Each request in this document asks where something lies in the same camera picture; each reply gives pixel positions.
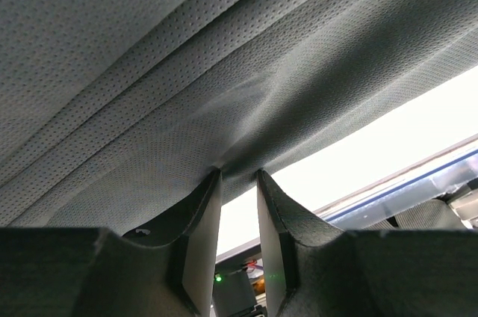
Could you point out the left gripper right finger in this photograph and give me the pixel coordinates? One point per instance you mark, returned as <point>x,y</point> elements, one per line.
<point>293,246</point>

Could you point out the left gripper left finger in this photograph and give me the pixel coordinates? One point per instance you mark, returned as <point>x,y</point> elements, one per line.
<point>188,232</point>

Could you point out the dark grey t shirt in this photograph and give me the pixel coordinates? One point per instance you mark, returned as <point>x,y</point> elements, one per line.
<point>114,110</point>

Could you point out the aluminium mounting rail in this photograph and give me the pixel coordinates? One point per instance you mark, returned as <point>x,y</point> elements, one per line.
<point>345,187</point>

